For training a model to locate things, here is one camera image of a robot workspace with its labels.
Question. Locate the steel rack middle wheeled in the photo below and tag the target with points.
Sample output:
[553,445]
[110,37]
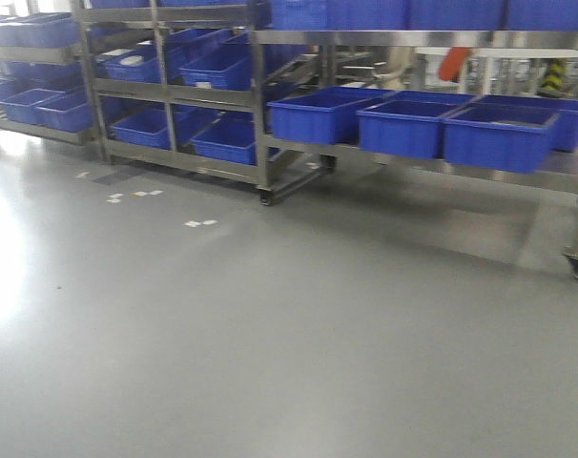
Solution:
[158,23]

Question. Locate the steel rack far left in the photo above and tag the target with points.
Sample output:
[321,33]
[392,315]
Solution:
[42,90]

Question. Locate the blue bin front right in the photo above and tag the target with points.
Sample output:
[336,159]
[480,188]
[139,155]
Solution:
[510,133]

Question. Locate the blue bin front middle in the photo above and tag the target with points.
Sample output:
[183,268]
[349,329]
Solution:
[409,123]

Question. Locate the steel rack wheeled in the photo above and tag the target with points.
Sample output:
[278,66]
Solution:
[542,178]
[158,23]

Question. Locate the blue bin front left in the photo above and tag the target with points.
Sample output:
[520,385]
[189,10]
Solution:
[326,116]

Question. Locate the blue bin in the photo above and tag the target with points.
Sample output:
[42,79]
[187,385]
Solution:
[326,116]
[409,123]
[510,133]

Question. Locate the steel rack right wheeled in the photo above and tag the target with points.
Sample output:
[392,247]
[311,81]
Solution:
[542,178]

